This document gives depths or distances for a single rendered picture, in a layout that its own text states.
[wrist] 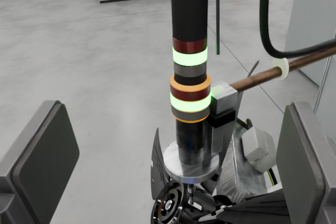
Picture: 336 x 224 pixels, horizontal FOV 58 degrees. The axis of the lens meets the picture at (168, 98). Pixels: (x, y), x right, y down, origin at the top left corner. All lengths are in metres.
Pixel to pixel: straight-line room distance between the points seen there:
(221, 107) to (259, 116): 2.51
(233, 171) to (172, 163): 0.44
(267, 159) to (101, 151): 1.87
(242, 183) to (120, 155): 1.78
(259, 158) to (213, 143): 0.50
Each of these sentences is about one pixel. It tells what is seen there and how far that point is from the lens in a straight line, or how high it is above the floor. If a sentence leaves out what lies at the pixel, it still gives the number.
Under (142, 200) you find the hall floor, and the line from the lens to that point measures 2.18.
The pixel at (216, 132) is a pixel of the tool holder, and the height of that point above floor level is 1.50.
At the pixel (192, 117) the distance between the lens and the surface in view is 0.32.
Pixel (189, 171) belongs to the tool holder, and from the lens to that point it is 0.37.
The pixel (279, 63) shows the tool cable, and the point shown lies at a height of 1.55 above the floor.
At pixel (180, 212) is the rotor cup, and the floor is 1.26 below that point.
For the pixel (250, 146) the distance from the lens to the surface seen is 0.86.
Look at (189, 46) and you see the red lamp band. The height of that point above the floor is 1.62.
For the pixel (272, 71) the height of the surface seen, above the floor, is 1.54.
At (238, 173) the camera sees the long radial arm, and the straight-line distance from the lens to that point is 0.81.
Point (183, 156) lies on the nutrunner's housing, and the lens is 0.37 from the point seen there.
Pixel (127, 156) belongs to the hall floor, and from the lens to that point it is 2.47.
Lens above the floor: 1.74
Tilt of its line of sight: 35 degrees down
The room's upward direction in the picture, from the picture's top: 4 degrees counter-clockwise
